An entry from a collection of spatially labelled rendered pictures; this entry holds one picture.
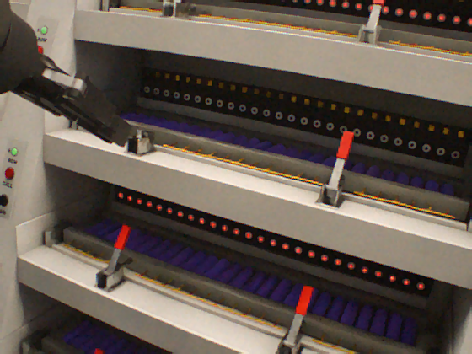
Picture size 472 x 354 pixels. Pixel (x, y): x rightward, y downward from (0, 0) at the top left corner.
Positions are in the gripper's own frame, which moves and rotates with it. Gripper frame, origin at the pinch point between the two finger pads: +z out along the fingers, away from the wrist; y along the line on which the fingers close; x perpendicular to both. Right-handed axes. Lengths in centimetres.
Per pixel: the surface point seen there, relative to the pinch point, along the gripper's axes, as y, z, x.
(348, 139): 26.9, 8.3, 7.2
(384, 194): 32.3, 13.0, 2.9
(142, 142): 1.0, 7.6, 0.5
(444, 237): 40.0, 8.0, -1.2
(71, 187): -15.9, 17.3, -7.7
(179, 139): 3.4, 12.2, 3.2
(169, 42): 1.3, 4.5, 14.1
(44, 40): -20.1, 3.8, 11.4
